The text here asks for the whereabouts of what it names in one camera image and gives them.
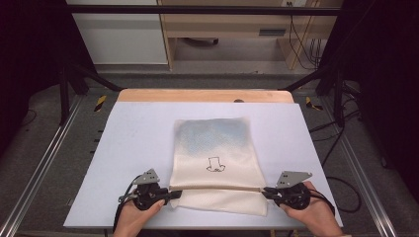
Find white foam mat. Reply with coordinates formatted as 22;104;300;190
63;101;344;230

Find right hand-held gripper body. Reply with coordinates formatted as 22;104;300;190
275;170;313;211

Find wooden table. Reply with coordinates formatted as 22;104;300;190
117;88;295;104

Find dark curtain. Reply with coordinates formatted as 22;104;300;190
317;0;419;201
0;0;98;159

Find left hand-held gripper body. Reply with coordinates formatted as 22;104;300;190
118;168;170;212

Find cream mesh laundry bag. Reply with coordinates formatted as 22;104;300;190
168;116;269;217

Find light wooden desk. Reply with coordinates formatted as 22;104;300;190
156;0;344;71

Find person's left hand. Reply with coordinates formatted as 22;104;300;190
113;197;166;237

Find hanging black cables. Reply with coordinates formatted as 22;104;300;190
286;1;323;71

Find person's right hand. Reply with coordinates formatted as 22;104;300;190
280;180;344;237

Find yellow black tape strip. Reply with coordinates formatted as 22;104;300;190
93;95;108;113
304;96;324;112

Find white cabinet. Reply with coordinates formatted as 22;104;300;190
65;0;169;66

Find black floor cable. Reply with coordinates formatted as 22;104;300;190
309;108;363;214

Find black metal stand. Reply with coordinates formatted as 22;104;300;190
282;64;346;128
58;61;124;126

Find black horizontal frame bar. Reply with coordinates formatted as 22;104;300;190
67;4;342;17

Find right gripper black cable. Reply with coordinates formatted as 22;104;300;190
307;188;336;216

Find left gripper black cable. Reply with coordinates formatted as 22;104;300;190
113;175;143;233

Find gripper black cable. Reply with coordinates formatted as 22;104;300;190
113;175;143;233
307;188;336;216

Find aluminium floor rail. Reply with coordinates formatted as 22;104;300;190
319;96;398;237
0;94;84;237

